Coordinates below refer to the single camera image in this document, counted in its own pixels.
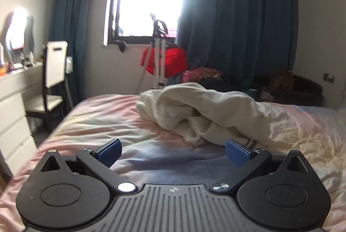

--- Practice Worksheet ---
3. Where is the teal left curtain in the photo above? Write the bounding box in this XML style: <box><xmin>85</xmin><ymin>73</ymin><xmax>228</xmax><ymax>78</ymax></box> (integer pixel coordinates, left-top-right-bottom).
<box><xmin>49</xmin><ymin>0</ymin><xmax>90</xmax><ymax>104</ymax></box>

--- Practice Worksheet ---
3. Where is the pastel rainbow duvet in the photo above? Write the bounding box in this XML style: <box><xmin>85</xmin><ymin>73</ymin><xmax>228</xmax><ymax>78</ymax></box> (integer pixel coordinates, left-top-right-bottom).
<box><xmin>1</xmin><ymin>94</ymin><xmax>345</xmax><ymax>231</ymax></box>

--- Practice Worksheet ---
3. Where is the red bag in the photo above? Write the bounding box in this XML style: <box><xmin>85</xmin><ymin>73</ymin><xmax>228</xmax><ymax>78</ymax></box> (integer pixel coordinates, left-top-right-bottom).
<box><xmin>140</xmin><ymin>46</ymin><xmax>189</xmax><ymax>78</ymax></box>

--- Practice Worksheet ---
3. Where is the white dining chair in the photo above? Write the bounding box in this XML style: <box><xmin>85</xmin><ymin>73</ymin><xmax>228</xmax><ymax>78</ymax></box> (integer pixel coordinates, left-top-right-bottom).
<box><xmin>25</xmin><ymin>40</ymin><xmax>68</xmax><ymax>133</ymax></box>

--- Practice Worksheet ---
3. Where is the white zip-up sweatshirt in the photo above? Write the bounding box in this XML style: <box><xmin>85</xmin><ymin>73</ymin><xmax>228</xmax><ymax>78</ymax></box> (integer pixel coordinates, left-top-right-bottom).
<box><xmin>136</xmin><ymin>83</ymin><xmax>270</xmax><ymax>147</ymax></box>

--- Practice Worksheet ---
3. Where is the vanity mirror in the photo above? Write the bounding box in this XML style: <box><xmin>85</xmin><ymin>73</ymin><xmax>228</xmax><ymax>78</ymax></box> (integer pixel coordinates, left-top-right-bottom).
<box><xmin>5</xmin><ymin>6</ymin><xmax>35</xmax><ymax>52</ymax></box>

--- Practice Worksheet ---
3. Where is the white dresser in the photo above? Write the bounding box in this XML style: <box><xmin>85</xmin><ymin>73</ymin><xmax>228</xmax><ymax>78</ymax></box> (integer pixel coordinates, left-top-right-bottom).
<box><xmin>1</xmin><ymin>64</ymin><xmax>43</xmax><ymax>177</ymax></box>

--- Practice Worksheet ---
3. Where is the teal curtain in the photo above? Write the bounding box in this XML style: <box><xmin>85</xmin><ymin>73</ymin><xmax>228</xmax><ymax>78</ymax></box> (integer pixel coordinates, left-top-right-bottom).
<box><xmin>49</xmin><ymin>0</ymin><xmax>90</xmax><ymax>104</ymax></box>
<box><xmin>177</xmin><ymin>0</ymin><xmax>298</xmax><ymax>86</ymax></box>

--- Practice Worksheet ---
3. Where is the teal right curtain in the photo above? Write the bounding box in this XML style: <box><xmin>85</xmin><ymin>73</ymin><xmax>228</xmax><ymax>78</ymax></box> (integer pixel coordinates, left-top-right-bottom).
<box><xmin>177</xmin><ymin>0</ymin><xmax>298</xmax><ymax>86</ymax></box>

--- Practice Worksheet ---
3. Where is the wall power socket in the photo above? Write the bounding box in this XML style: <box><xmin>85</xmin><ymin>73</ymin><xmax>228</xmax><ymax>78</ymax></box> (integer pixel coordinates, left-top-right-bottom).
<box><xmin>323</xmin><ymin>73</ymin><xmax>335</xmax><ymax>84</ymax></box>

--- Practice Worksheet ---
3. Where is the silver tripod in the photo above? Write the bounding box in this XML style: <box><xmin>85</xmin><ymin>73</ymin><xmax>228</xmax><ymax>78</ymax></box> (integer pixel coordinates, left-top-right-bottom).
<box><xmin>136</xmin><ymin>14</ymin><xmax>168</xmax><ymax>93</ymax></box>

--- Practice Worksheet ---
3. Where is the pile of clothes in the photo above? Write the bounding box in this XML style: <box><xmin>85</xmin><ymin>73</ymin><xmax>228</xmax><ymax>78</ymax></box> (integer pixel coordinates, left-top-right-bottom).
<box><xmin>167</xmin><ymin>67</ymin><xmax>263</xmax><ymax>100</ymax></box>

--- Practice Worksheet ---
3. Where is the brown cardboard box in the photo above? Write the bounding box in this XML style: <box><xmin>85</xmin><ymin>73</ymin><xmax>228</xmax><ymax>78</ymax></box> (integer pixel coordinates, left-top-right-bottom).
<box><xmin>268</xmin><ymin>70</ymin><xmax>295</xmax><ymax>91</ymax></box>

